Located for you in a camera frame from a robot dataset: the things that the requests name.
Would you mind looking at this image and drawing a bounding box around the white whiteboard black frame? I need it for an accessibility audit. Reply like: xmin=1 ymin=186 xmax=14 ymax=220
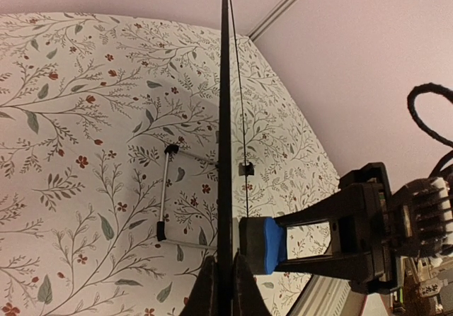
xmin=217 ymin=0 xmax=244 ymax=315

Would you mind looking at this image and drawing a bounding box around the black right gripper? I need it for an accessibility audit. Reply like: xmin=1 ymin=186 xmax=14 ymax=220
xmin=274 ymin=162 xmax=403 ymax=291

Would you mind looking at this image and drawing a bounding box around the black whiteboard stand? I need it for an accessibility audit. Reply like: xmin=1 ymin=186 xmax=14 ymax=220
xmin=155 ymin=144 xmax=256 ymax=249

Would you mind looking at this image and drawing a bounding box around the blue whiteboard eraser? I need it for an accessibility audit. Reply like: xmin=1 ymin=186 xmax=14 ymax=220
xmin=239 ymin=217 xmax=287 ymax=275

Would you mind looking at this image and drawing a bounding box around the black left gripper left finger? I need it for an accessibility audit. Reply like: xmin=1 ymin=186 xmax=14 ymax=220
xmin=180 ymin=256 xmax=218 ymax=316

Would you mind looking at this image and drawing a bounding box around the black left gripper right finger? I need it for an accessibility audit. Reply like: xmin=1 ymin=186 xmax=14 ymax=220
xmin=233 ymin=253 xmax=271 ymax=316

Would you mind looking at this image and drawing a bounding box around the right aluminium corner post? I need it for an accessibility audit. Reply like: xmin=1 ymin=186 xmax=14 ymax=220
xmin=247 ymin=0 xmax=298 ymax=42

